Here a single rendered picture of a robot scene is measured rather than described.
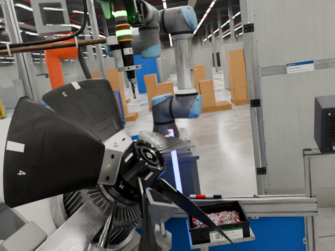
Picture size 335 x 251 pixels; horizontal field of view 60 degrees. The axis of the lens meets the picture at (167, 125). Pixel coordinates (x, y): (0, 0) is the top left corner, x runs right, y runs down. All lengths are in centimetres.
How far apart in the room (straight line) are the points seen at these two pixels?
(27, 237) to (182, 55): 103
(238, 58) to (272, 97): 628
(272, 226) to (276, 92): 149
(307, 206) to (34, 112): 106
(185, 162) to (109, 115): 67
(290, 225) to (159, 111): 79
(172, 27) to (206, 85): 692
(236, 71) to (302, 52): 628
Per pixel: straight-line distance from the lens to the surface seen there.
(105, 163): 76
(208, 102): 838
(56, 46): 85
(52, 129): 67
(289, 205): 132
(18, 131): 64
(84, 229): 75
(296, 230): 140
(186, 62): 143
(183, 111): 144
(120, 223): 84
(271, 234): 140
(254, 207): 132
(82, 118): 90
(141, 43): 111
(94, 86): 98
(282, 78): 264
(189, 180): 150
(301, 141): 276
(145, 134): 112
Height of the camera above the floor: 145
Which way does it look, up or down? 12 degrees down
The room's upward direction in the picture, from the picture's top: 9 degrees counter-clockwise
